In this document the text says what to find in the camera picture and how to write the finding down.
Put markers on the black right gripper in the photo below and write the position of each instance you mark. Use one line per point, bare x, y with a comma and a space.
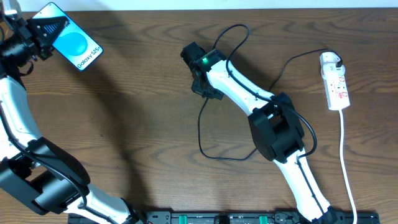
207, 91

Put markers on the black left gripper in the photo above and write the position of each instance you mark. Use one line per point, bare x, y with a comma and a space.
36, 34

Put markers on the blue Samsung Galaxy smartphone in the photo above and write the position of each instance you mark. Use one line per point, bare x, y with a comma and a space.
73, 42

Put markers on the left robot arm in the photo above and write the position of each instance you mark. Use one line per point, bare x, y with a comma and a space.
35, 171

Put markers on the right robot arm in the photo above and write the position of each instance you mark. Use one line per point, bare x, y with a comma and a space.
276, 127

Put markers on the white charger plug adapter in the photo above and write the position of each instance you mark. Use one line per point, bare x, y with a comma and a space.
331, 65

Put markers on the white power strip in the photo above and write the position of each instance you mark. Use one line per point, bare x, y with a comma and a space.
336, 93

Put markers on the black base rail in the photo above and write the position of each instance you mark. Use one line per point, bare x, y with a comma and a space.
283, 217

